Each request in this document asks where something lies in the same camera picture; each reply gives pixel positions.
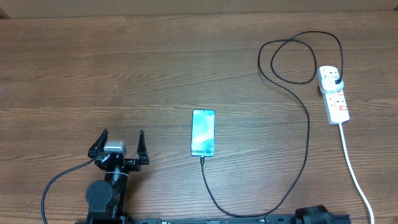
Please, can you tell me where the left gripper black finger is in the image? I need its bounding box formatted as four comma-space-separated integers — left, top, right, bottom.
137, 130, 150, 165
88, 129, 108, 158

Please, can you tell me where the Samsung Galaxy smartphone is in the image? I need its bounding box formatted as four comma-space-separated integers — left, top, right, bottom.
191, 110, 215, 157

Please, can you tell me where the black USB charging cable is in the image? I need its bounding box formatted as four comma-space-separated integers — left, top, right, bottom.
199, 30, 345, 218

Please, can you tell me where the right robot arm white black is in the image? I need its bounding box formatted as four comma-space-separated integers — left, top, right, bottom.
290, 205, 332, 224

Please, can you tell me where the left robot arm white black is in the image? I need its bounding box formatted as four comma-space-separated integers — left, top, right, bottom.
85, 129, 150, 223

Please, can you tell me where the white charger plug adapter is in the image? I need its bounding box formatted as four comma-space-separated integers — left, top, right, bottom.
320, 77, 344, 94

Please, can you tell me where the white power strip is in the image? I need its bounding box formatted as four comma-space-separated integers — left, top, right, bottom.
317, 66, 349, 125

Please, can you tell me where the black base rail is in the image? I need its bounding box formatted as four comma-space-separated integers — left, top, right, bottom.
74, 213, 352, 224

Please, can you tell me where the white power strip cord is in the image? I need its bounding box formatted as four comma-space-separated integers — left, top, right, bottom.
338, 123, 376, 224

